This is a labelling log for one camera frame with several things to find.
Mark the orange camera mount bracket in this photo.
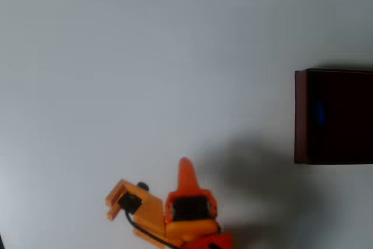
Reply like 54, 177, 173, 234
105, 178, 167, 247

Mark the dark brown box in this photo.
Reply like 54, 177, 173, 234
294, 68, 373, 166

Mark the blue lego brick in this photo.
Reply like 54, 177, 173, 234
316, 99, 326, 126

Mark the black camera module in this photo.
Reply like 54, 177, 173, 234
118, 192, 143, 214

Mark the black cable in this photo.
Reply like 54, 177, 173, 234
125, 211, 189, 247

